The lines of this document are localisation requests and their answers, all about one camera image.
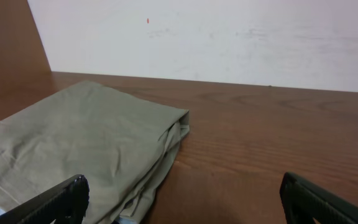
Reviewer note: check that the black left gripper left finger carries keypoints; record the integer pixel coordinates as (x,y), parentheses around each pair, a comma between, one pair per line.
(66,202)

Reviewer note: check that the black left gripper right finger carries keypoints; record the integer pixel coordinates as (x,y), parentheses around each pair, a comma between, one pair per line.
(305,202)

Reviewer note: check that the olive green fabric bag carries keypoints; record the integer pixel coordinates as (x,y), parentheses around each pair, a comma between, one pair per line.
(123,145)

